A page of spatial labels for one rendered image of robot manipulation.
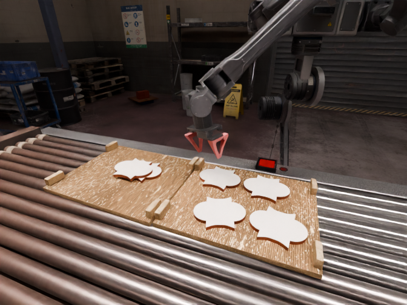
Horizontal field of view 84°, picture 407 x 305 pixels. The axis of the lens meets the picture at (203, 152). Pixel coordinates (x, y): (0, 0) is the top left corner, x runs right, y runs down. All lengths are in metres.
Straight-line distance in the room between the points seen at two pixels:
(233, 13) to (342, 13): 4.22
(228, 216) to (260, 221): 0.08
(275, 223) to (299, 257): 0.10
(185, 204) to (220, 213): 0.11
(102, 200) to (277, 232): 0.50
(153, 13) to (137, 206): 5.67
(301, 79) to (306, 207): 0.75
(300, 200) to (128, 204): 0.51
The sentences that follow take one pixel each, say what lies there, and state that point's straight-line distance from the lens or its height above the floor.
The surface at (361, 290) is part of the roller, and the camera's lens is 0.62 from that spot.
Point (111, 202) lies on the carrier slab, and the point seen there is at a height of 0.94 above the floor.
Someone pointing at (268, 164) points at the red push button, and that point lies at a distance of 0.92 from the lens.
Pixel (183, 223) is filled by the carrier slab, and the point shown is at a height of 0.94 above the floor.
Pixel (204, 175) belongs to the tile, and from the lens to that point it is 0.78.
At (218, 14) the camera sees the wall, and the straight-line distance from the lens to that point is 5.51.
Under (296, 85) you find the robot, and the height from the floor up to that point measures 1.15.
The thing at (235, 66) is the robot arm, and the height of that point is 1.30.
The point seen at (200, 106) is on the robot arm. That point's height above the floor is 1.21.
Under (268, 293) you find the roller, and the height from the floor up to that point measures 0.90.
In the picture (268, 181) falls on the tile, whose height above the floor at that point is 0.95.
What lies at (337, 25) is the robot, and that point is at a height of 1.42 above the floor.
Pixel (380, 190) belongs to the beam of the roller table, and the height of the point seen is 0.91.
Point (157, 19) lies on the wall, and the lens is 6.11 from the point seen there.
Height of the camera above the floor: 1.37
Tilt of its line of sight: 27 degrees down
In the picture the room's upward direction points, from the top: straight up
